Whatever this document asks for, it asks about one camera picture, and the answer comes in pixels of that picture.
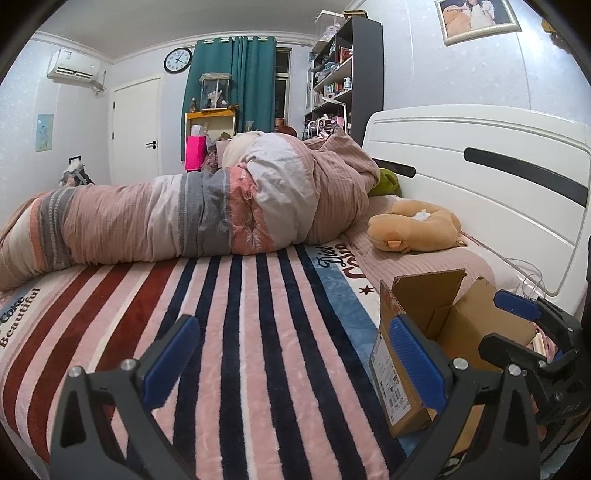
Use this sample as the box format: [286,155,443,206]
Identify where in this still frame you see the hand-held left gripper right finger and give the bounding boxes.
[388,315,541,480]

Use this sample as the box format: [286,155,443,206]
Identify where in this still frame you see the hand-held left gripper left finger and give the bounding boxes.
[48,314,201,480]

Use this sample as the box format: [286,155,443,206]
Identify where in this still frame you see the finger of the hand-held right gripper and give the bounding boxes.
[478,335,563,385]
[493,290,587,365]

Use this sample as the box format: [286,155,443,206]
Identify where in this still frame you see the brown cardboard box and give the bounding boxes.
[368,269,552,462]

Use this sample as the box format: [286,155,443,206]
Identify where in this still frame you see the striped fleece blanket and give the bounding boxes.
[0,244,416,480]

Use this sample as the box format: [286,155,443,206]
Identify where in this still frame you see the tan plush toy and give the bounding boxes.
[368,200,462,254]

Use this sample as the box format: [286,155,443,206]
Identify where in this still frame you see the rolled pink grey quilt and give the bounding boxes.
[0,126,382,291]

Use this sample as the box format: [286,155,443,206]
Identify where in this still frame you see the green plush toy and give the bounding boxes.
[369,167,402,198]

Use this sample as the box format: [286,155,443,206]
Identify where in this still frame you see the white bed headboard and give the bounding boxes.
[361,105,591,319]

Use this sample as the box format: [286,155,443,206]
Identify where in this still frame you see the pink gift bag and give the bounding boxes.
[185,134,208,171]

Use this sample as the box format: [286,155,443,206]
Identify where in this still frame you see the grey folded stroller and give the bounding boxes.
[59,157,95,188]

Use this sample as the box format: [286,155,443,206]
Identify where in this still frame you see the white door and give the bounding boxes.
[111,78,162,185]

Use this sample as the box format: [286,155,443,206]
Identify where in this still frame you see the yellow side table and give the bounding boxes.
[185,108,238,139]

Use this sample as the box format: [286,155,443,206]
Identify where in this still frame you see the white metal rack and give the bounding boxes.
[305,117,347,139]

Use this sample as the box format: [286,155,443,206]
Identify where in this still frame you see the glass display case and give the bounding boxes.
[199,73,232,110]

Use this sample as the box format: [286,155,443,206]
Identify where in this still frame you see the dark bookshelf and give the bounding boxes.
[305,16,384,139]

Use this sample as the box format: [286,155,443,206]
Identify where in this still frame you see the teal curtain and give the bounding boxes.
[181,36,278,134]

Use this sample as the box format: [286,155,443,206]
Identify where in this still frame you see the window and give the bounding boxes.
[274,46,293,132]

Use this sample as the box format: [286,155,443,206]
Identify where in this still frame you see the white air conditioner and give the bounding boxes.
[46,48,106,93]

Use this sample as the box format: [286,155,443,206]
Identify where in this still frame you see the clear storage box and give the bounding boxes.
[315,10,346,42]

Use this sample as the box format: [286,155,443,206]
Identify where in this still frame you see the white cable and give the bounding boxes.
[505,258,561,298]

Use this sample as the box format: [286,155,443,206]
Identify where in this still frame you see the pink corduroy pillow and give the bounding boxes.
[339,194,522,296]

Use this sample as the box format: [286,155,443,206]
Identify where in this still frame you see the light blue wall poster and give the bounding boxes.
[36,114,55,152]

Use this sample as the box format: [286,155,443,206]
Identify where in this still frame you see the framed wall picture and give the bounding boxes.
[435,0,522,46]

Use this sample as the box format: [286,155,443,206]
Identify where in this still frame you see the round wall clock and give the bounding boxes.
[164,47,193,75]

